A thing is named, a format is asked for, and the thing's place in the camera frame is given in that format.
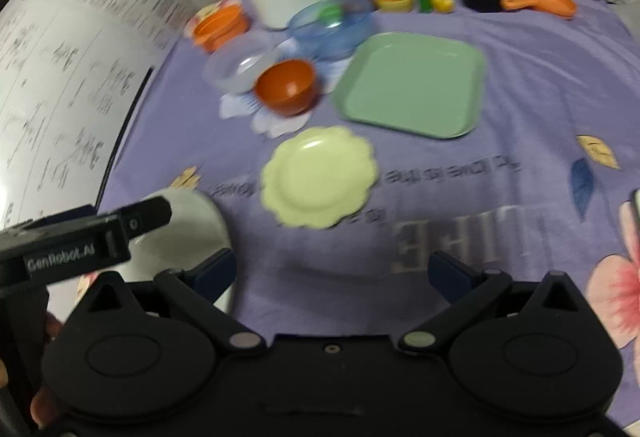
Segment white round plate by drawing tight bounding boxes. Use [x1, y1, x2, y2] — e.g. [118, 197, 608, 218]
[110, 188, 236, 316]

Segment pale yellow scalloped plate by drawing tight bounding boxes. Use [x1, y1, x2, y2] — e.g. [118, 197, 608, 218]
[260, 126, 380, 230]

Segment green square plate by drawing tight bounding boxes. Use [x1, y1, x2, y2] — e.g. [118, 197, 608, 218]
[332, 33, 487, 140]

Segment red orange small bowl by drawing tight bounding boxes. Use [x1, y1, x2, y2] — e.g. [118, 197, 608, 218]
[254, 59, 320, 117]

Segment clear plastic bowl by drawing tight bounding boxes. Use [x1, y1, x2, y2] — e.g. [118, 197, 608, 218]
[202, 30, 279, 94]

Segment blue transparent bowl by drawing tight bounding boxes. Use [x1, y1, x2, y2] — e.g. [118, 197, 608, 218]
[288, 0, 376, 61]

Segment person's hand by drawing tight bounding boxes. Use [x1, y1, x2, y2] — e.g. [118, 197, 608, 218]
[1, 313, 63, 436]

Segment purple floral tablecloth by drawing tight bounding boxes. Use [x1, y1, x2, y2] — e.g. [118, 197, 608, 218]
[96, 0, 640, 427]

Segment white instruction sheet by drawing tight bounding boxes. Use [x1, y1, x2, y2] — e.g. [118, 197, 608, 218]
[1, 0, 190, 227]

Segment orange cup with spout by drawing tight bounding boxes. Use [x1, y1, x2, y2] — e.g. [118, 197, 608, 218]
[193, 4, 250, 53]

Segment toy banana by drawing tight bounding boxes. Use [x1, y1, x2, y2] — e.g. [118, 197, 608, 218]
[431, 0, 456, 13]

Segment green toy cucumber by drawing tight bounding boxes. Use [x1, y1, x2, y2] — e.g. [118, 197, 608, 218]
[418, 0, 433, 13]

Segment orange toy pan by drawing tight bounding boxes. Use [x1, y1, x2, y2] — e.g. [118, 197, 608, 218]
[501, 0, 577, 20]

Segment green toy vegetable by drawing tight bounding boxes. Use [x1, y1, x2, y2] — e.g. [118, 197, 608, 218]
[318, 4, 343, 22]

